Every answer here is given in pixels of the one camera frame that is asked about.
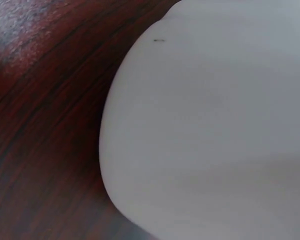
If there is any person's right hand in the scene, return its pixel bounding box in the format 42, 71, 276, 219
98, 0, 300, 240

